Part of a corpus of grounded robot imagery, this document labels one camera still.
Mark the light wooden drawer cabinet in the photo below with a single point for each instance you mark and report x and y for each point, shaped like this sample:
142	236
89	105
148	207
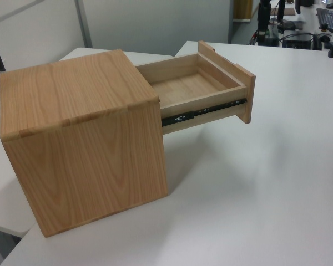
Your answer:
80	133

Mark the yellow wooden panel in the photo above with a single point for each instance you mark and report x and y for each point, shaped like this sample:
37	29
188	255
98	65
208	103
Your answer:
242	9

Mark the black computer keyboard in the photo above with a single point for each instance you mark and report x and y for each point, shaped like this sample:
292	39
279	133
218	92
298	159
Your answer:
328	19

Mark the dark computer mouse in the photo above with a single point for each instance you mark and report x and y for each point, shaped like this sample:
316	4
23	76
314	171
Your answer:
332	5

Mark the black box device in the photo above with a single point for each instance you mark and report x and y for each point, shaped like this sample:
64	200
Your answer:
297	41

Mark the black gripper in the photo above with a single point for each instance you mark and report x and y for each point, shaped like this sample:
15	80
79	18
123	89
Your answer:
264	16

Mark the black monitor stand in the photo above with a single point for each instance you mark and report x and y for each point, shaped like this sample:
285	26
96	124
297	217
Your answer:
283	19

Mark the black metal drawer slide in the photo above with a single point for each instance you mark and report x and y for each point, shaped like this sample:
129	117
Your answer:
199	112

